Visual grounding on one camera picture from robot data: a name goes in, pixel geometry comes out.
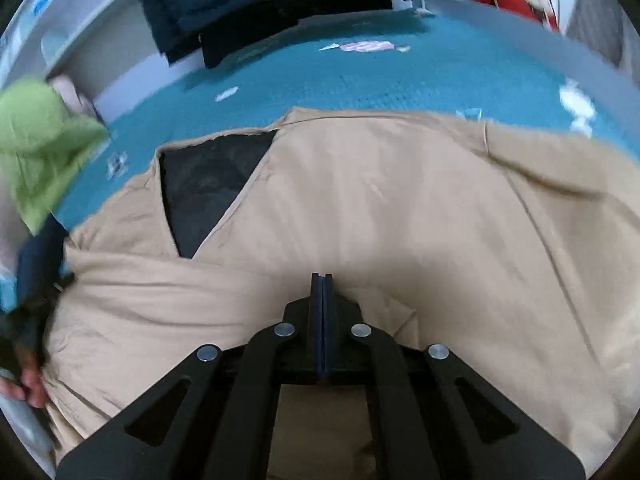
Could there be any green quilt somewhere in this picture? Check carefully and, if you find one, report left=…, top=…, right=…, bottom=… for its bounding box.
left=0, top=77, right=108, bottom=236

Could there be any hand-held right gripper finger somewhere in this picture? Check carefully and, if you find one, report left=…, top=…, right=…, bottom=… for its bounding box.
left=325, top=274, right=586, bottom=480
left=57, top=274, right=326, bottom=480

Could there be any pink pillow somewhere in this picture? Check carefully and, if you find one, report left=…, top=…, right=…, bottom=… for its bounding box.
left=50, top=75, right=98, bottom=121

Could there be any black hanging garment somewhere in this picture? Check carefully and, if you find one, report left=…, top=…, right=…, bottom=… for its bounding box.
left=200, top=0, right=396, bottom=68

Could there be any beige coat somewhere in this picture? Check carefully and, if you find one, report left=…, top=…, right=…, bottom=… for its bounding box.
left=42, top=107, right=640, bottom=480

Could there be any navy folded cloth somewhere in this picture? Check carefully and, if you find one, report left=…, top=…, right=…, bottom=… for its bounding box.
left=17, top=217, right=68, bottom=308

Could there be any white wardrobe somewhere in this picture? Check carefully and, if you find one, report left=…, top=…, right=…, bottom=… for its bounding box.
left=0, top=0, right=166, bottom=126

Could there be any person's left hand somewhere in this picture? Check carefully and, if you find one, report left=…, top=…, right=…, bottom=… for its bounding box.
left=0, top=367, right=49, bottom=409

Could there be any teal patterned bedspread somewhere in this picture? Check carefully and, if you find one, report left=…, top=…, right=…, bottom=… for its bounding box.
left=50, top=5, right=640, bottom=231

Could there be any grey ribbed panel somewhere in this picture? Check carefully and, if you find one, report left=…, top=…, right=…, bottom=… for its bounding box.
left=565, top=0, right=632, bottom=73

